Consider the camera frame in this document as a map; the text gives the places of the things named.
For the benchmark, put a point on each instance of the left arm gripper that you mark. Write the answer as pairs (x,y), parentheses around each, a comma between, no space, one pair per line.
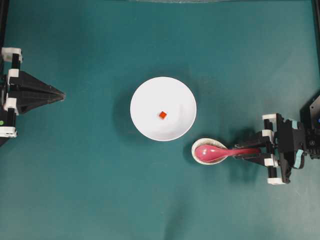
(17,103)

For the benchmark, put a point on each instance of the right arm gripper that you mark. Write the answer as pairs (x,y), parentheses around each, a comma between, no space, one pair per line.
(287,138)

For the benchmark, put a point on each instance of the pink plastic spoon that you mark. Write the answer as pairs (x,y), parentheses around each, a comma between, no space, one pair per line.
(209,153)

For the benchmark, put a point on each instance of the small red block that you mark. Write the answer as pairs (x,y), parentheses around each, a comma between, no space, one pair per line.
(162,115)

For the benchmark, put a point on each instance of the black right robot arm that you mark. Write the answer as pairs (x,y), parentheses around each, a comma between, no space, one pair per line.
(312,141)

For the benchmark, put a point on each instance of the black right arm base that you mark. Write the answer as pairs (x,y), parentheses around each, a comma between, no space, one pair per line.
(310,113)

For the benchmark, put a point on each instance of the speckled ceramic spoon rest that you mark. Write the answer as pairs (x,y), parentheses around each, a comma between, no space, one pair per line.
(207,141)

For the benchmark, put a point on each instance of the white round bowl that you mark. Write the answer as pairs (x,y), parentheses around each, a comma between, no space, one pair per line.
(165,94)

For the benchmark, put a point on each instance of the green table mat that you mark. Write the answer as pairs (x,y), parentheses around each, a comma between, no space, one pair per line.
(80,170)

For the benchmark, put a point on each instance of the black left frame rail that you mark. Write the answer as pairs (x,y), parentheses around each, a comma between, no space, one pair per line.
(4,9)

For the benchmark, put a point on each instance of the black frame rail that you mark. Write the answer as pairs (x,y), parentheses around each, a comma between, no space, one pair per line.
(4,9)
(316,18)

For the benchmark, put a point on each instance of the black right frame rail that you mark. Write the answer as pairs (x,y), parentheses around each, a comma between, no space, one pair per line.
(316,18)

